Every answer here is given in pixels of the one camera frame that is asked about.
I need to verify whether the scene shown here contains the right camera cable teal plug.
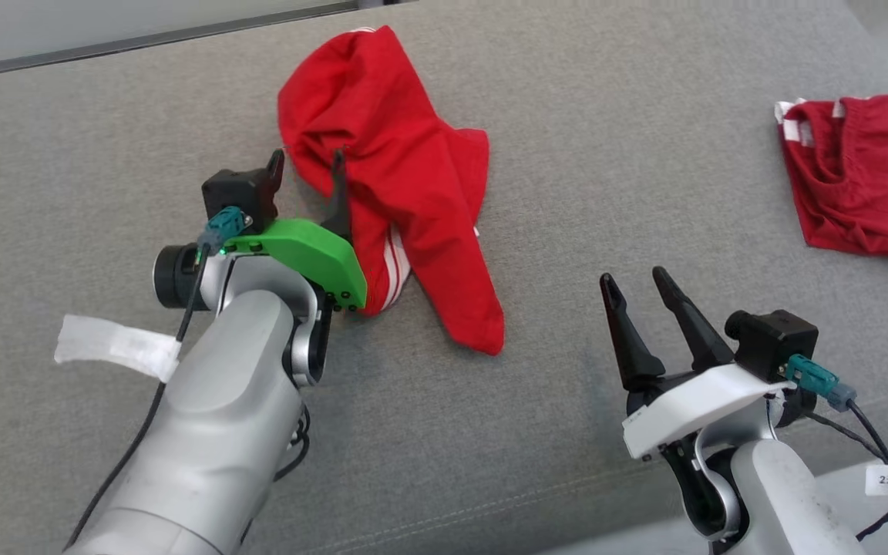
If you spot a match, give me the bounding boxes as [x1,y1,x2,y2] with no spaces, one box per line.
[785,353,888,555]

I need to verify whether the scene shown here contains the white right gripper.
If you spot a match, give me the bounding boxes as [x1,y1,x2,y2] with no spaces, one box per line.
[600,266,789,463]

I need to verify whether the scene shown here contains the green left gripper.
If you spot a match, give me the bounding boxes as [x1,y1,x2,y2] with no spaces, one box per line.
[220,148,369,315]

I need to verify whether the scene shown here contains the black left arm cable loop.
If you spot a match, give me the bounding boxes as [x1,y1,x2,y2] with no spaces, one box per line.
[273,405,311,483]

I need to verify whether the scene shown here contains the red shorts with white band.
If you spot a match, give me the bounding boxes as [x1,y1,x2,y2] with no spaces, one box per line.
[774,94,888,277]

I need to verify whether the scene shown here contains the red shirt with white sleeves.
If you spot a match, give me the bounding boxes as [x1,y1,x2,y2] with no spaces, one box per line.
[277,25,506,357]

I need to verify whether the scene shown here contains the camera cable teal plug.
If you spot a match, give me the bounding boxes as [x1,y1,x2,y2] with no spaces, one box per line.
[65,206,251,552]
[785,353,888,555]

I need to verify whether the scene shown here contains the left camera cable teal plug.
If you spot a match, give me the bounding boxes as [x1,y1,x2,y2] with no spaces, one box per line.
[65,206,251,552]

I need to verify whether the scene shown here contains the white tape on left cable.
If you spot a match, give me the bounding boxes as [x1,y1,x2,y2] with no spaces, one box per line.
[54,314,183,384]

